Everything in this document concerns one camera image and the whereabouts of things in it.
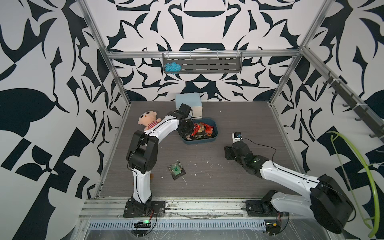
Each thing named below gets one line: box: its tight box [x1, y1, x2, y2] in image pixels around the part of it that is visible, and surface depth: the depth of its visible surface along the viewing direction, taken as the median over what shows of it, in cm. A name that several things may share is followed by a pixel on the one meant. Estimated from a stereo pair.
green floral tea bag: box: [167, 160, 187, 181], surface depth 89 cm
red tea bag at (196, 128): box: [191, 123, 201, 136], surface depth 98 cm
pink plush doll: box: [137, 110, 162, 131], surface depth 104 cm
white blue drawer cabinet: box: [175, 92, 203, 119], surface depth 103 cm
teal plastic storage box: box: [181, 118, 218, 145], surface depth 99 cm
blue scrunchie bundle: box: [164, 62, 182, 75], surface depth 93 cm
